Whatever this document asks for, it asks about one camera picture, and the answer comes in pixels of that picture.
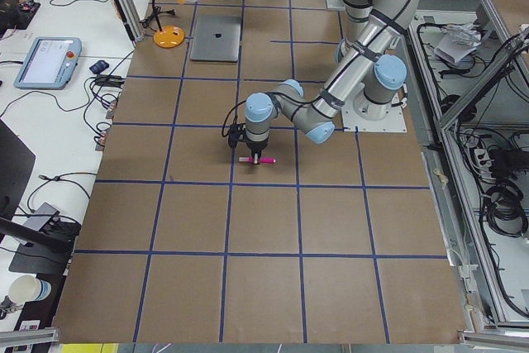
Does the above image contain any grey usb hub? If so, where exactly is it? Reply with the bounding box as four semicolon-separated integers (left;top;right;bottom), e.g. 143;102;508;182
24;203;60;231

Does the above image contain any lamp power cable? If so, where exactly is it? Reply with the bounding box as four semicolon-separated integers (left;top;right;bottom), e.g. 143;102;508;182
140;5;179;31

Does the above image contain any pink highlighter pen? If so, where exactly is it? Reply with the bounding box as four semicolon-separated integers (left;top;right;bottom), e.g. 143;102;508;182
238;156;276;165

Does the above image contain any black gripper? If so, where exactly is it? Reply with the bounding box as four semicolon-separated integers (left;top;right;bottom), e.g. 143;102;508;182
227;123;269;165

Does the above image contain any black monitor stand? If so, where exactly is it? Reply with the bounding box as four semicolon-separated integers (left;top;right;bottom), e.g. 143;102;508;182
1;123;80;274

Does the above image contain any dark blue pouch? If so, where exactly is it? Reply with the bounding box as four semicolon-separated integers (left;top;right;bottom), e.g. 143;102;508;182
89;60;109;74

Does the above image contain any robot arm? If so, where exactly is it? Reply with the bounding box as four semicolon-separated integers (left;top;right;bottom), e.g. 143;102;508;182
222;0;419;164

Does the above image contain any paper cup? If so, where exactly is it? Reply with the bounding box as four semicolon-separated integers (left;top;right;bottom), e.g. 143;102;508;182
7;274;52;304

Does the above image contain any crumpled white paper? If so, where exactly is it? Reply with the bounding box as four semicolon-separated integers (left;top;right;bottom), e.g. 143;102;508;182
434;23;481;65

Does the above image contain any teach pendant tablet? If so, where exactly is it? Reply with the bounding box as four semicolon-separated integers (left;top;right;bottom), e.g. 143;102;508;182
13;36;82;90

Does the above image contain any silver laptop notebook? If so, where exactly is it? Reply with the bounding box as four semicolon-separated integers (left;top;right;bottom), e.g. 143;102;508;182
190;13;241;62

